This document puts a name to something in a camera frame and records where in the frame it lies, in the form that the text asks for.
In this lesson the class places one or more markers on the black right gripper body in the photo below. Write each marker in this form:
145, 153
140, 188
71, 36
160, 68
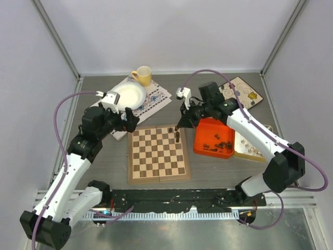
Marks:
199, 111

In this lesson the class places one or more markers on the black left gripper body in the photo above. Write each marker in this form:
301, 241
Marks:
113, 121

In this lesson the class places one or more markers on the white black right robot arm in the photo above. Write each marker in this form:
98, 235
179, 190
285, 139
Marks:
285, 162

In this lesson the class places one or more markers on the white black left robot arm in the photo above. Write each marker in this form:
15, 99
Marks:
51, 221

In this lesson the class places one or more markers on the wooden chess board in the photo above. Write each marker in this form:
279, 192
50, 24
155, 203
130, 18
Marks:
154, 155

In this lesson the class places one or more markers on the dark chess piece cluster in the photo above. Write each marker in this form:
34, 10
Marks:
221, 143

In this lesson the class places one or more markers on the gold tray of light pieces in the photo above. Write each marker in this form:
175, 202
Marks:
243, 149

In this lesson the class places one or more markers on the white paper bowl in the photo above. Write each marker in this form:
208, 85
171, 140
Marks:
132, 95

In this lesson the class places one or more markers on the orange plastic tray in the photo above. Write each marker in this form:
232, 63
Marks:
206, 127

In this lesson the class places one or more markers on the patterned cloth placemat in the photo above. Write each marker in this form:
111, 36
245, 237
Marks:
156, 98

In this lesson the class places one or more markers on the yellow mug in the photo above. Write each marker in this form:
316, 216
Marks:
143, 75

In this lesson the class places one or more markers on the floral square plate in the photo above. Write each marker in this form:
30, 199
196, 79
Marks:
248, 96

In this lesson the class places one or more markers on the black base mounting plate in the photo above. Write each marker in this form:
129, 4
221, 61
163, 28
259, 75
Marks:
174, 201

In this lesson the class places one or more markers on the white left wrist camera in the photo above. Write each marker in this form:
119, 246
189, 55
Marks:
109, 100

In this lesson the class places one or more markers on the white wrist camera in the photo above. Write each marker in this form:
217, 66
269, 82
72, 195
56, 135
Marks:
184, 93
109, 100

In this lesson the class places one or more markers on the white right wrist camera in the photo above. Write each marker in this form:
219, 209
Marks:
184, 93

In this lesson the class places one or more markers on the aluminium frame rail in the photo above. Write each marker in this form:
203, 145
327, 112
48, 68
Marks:
87, 199

